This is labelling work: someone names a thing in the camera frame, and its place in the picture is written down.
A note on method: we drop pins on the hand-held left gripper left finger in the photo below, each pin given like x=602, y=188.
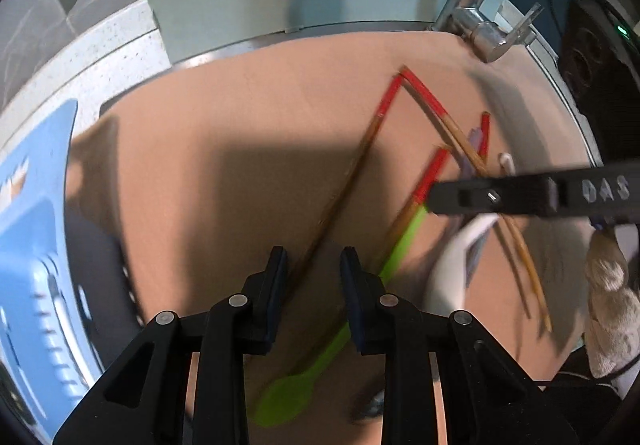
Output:
x=277, y=295

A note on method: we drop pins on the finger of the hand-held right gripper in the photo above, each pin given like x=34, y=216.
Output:
x=515, y=197

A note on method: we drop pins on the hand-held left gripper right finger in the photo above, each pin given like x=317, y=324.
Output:
x=350, y=295

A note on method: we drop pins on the white plastic spoons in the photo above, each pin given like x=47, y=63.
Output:
x=506, y=162

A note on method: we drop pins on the green silicone spoon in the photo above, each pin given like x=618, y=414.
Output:
x=400, y=245

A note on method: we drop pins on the white ceramic spoon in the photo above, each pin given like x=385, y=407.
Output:
x=450, y=265

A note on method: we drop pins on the red-tipped dark wooden chopstick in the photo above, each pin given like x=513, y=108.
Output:
x=365, y=140

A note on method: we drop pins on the blue plastic basket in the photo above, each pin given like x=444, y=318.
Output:
x=30, y=225

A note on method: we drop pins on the person's right hand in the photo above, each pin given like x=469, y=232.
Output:
x=610, y=305

